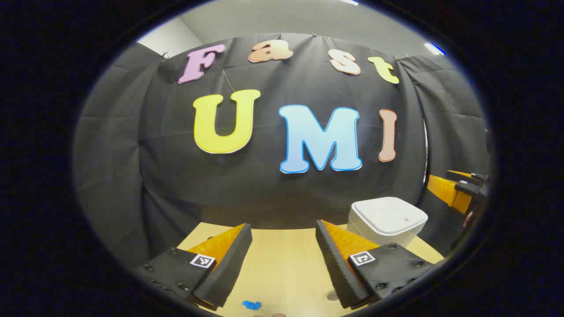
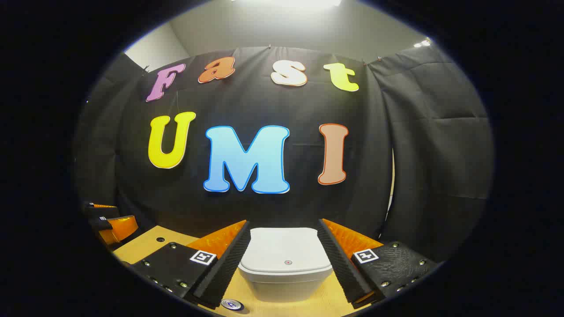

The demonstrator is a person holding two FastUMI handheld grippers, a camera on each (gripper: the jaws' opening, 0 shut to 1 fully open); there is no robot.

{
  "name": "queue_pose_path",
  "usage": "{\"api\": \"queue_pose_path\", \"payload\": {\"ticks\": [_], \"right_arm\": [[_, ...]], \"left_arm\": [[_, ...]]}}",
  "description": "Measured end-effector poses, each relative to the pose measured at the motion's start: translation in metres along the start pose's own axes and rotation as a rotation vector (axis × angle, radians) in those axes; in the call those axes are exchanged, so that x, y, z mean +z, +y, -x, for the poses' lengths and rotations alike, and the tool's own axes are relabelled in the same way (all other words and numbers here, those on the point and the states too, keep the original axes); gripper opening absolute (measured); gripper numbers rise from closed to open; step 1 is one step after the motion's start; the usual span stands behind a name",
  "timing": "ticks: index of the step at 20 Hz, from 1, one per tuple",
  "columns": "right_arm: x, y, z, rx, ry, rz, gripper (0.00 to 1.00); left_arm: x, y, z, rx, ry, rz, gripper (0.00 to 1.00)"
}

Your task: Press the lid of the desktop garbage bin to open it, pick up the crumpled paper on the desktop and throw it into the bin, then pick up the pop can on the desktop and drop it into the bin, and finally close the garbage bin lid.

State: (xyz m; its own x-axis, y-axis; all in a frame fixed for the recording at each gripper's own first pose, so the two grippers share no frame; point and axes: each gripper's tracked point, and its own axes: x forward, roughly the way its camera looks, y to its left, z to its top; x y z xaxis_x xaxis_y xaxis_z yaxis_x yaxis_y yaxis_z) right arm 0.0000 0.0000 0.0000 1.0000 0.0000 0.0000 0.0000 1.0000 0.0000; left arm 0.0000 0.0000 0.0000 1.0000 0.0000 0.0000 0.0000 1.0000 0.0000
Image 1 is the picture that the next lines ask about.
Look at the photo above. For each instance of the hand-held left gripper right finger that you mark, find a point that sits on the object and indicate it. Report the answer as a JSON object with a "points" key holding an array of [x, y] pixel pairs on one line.
{"points": [[335, 264]]}

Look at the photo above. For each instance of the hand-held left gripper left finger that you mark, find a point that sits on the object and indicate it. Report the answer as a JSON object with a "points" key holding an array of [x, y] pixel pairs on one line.
{"points": [[231, 268]]}

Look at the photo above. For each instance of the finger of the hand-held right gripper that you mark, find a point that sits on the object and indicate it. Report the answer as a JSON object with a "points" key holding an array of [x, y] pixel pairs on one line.
{"points": [[478, 178], [469, 188]]}

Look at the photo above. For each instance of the blue paper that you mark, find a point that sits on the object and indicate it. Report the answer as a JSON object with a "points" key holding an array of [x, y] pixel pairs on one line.
{"points": [[251, 304]]}

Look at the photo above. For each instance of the white desktop garbage bin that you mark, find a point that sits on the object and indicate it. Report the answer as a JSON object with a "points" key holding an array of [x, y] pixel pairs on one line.
{"points": [[387, 215]]}

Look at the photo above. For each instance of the black backdrop cloth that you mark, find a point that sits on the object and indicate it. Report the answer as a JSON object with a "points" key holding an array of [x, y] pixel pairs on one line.
{"points": [[264, 185]]}

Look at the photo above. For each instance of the ceiling light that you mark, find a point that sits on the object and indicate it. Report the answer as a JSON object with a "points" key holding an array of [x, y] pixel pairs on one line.
{"points": [[350, 1], [434, 48]]}

